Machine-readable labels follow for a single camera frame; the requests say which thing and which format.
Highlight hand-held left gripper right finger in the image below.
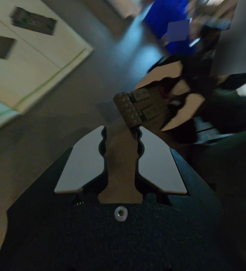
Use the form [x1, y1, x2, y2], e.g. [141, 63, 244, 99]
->
[134, 126, 188, 198]

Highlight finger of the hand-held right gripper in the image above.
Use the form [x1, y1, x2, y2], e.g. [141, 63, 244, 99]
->
[161, 93, 206, 132]
[134, 60, 184, 91]

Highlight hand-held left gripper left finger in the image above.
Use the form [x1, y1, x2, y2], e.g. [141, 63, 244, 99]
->
[54, 125, 109, 198]

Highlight grey brick baseplate build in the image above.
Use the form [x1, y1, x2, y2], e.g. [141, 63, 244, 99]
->
[113, 87, 172, 139]

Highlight grey desk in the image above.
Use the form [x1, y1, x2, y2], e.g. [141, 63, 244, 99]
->
[0, 0, 199, 267]

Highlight blue cloth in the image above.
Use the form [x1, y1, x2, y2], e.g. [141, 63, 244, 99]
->
[143, 0, 198, 56]

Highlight open instruction booklet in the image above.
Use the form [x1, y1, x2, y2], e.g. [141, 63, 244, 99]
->
[0, 0, 94, 139]

